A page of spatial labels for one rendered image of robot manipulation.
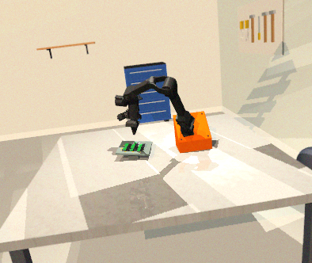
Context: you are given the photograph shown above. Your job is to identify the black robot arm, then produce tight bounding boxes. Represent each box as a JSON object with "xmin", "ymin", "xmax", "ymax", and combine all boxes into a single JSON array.
[{"xmin": 115, "ymin": 75, "xmax": 195, "ymax": 137}]

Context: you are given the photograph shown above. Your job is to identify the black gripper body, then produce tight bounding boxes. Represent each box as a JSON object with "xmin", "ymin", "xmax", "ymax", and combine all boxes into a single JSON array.
[{"xmin": 125, "ymin": 108, "xmax": 142, "ymax": 127}]

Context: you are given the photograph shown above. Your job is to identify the pale green switch panel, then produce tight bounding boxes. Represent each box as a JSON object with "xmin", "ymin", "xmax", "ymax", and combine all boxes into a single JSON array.
[{"xmin": 116, "ymin": 141, "xmax": 152, "ymax": 160}]

